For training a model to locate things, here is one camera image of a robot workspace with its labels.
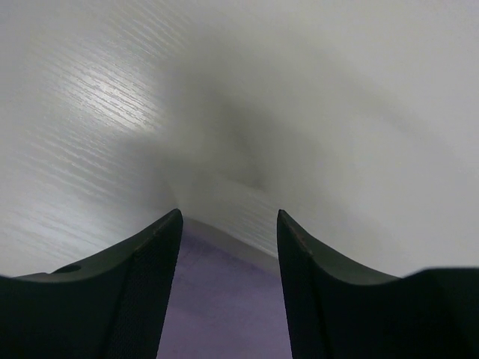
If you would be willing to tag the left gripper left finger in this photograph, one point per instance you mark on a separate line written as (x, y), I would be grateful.
(108, 305)

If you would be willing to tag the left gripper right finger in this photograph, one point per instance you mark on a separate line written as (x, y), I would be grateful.
(338, 308)

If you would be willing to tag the purple t-shirt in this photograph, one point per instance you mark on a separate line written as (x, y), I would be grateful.
(226, 300)

